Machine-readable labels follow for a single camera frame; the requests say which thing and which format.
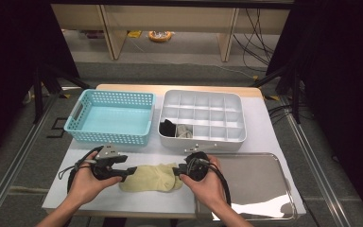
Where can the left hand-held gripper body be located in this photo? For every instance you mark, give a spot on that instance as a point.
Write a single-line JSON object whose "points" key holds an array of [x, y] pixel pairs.
{"points": [[105, 164]]}

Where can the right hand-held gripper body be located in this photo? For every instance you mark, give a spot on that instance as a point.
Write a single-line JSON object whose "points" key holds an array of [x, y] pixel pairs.
{"points": [[197, 164]]}

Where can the transparent box lid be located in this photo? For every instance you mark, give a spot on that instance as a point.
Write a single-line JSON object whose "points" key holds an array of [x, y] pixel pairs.
{"points": [[264, 176]]}

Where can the black metal stand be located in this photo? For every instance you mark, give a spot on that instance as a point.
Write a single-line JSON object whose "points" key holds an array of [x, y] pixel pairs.
{"points": [[38, 94], [296, 94]]}

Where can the black sock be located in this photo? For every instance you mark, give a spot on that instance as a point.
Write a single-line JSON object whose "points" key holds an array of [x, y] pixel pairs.
{"points": [[165, 129], [171, 124]]}

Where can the white compartment storage box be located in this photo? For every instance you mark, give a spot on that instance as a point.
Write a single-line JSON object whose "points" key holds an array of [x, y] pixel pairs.
{"points": [[176, 143]]}

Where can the person's right hand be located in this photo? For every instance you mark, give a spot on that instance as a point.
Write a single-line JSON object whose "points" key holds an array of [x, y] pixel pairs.
{"points": [[208, 189]]}

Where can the orange tape roll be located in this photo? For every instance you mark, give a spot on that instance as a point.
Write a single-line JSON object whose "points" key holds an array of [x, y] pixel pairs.
{"points": [[152, 38]]}

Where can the black curtain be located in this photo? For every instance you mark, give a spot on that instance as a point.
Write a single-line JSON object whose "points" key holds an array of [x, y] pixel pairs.
{"points": [[6, 63], [343, 94]]}

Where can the pale yellow sock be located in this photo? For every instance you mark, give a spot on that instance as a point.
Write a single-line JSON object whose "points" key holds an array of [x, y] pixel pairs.
{"points": [[148, 178], [175, 184]]}

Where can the beige wooden desk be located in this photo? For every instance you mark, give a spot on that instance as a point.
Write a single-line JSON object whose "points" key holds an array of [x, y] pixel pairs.
{"points": [[170, 19]]}

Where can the aluminium floor rail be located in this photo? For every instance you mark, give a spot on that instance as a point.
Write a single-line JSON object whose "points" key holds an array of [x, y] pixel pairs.
{"points": [[14, 167], [317, 171]]}

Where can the yellow packet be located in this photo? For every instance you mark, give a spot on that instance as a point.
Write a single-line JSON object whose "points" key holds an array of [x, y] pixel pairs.
{"points": [[134, 34]]}

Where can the grey sock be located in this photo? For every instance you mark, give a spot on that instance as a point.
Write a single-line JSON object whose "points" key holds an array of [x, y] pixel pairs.
{"points": [[187, 128], [182, 132]]}

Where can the blue plastic basket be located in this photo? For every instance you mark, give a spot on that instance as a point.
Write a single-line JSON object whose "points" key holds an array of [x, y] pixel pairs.
{"points": [[113, 119]]}

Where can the purple packet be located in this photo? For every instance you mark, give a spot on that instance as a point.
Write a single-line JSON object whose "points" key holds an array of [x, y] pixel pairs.
{"points": [[95, 34]]}

